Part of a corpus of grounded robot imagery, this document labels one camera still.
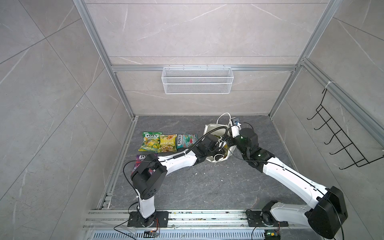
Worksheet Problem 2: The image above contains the white floral paper bag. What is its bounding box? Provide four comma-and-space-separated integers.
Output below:
204, 113, 235, 163

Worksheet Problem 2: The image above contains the teal snack packet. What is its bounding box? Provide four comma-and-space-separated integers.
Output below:
176, 134, 198, 149

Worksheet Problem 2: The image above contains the yellow snack bag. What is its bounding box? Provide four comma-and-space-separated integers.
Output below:
158, 135, 178, 153

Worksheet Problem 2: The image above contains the green Fox's candy bag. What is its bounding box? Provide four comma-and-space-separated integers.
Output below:
139, 132, 162, 153

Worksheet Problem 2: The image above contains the purple snack packet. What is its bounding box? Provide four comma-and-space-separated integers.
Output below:
131, 154, 158, 176

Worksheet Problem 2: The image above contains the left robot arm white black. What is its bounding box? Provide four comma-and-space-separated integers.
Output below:
123, 126, 229, 227

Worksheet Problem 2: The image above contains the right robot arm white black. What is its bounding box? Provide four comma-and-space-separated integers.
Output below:
228, 118, 348, 240

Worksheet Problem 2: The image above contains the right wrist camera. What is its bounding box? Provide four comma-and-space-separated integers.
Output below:
230, 117, 241, 138

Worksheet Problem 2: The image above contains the white wire mesh basket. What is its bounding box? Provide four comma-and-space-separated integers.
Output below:
162, 67, 234, 95

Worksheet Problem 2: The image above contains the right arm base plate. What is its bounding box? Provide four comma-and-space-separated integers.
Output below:
245, 210, 289, 228

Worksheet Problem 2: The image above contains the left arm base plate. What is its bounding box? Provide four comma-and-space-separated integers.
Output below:
127, 211, 169, 228

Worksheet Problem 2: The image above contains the black wire hook rack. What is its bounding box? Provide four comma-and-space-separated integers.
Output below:
307, 89, 384, 170

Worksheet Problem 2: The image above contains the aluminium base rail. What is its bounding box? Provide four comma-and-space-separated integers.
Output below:
82, 209, 322, 240

